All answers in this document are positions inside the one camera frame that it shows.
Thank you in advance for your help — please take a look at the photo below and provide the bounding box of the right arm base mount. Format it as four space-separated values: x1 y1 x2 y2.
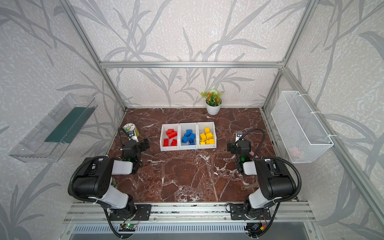
226 203 272 221

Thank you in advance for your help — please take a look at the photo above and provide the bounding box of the green label tin can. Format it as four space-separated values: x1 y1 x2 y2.
123 123 139 142

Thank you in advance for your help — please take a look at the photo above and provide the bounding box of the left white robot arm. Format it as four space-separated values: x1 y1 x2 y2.
68 139 150 215

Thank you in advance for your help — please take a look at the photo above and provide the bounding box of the white wire mesh basket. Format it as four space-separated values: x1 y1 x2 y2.
272 91 334 164

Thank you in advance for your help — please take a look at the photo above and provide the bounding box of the pink object in basket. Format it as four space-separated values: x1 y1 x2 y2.
288 147 303 159

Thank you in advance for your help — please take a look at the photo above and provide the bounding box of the right white bin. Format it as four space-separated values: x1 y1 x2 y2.
197 122 217 149

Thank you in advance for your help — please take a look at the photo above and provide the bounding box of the potted plant white pot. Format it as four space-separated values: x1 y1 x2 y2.
201 89 224 116

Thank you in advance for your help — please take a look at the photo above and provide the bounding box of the red square lego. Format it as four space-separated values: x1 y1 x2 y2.
166 129 174 135

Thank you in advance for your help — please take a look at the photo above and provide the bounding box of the left white bin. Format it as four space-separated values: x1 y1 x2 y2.
160 124 180 152

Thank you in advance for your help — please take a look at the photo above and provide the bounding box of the clear plastic wall shelf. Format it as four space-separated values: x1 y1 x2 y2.
9 94 98 163

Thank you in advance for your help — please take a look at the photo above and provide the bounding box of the long red lego brick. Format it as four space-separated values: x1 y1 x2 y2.
163 139 169 147

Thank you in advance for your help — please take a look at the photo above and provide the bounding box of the middle white bin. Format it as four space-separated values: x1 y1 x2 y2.
178 123 198 150

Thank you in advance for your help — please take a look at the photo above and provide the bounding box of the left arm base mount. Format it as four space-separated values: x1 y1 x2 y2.
109 204 152 221

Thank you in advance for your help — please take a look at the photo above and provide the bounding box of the white bin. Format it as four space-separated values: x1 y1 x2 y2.
178 123 198 150
160 124 180 152
197 122 217 149

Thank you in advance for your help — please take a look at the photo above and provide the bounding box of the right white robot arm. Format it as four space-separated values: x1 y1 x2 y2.
227 140 302 215

